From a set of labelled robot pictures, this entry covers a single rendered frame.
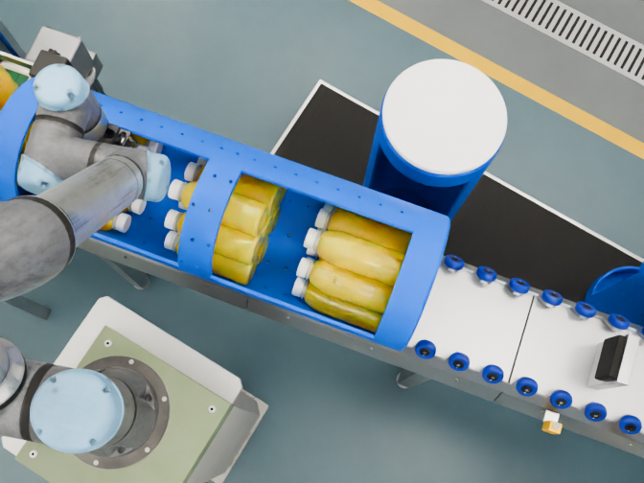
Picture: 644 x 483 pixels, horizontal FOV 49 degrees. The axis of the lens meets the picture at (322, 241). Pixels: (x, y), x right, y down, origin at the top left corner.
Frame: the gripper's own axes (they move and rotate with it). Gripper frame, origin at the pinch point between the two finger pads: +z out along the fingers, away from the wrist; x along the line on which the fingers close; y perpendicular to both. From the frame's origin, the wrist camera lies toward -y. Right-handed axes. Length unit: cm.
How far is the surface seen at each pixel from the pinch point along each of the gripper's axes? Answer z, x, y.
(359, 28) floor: 115, 117, 20
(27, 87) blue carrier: -6.5, 7.3, -18.3
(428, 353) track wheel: 19, -10, 73
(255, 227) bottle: -1.6, -2.3, 32.4
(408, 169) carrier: 15, 26, 56
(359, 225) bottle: 1, 6, 51
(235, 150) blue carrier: -4.6, 9.9, 23.7
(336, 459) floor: 116, -39, 67
